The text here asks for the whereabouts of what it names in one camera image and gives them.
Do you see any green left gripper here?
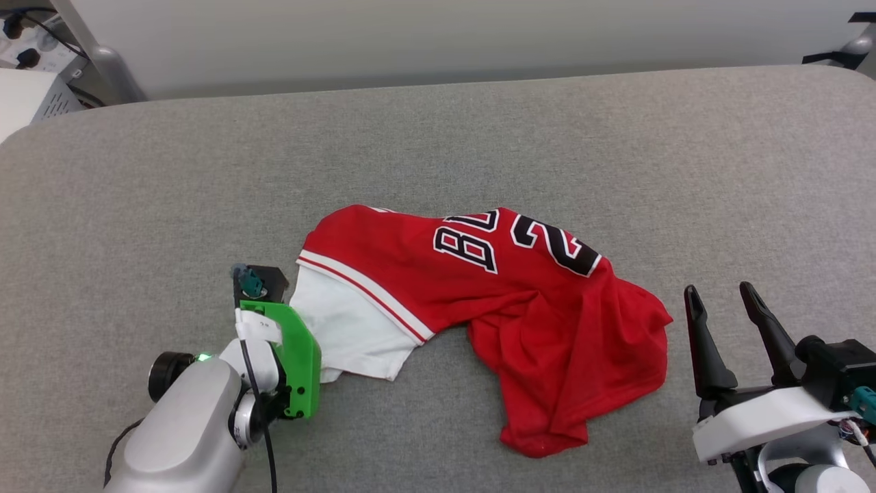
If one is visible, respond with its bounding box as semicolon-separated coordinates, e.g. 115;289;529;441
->
240;300;322;420

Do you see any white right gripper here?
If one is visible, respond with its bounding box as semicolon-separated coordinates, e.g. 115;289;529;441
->
684;281;860;466

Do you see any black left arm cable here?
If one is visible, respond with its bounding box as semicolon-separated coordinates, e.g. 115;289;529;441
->
238;339;279;493

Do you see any white cable label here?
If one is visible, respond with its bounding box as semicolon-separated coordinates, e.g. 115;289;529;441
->
235;308;283;345

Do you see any teal camera cable plug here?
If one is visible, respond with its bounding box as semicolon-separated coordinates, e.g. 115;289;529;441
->
844;385;876;427
235;266;268;300

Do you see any teal left camera cable plug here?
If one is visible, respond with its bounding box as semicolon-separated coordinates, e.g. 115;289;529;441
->
235;266;268;300

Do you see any red and white basketball jersey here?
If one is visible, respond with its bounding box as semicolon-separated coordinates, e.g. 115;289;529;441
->
289;204;675;458

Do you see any grey partition post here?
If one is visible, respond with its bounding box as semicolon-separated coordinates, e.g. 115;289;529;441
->
51;0;148;105

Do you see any white power strip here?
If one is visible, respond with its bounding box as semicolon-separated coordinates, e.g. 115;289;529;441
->
0;7;90;76

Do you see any white equipment box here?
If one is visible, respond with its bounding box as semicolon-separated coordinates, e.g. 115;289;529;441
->
0;68;88;144

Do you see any teal right camera cable plug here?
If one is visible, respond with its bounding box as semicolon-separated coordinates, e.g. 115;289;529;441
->
844;385;876;427

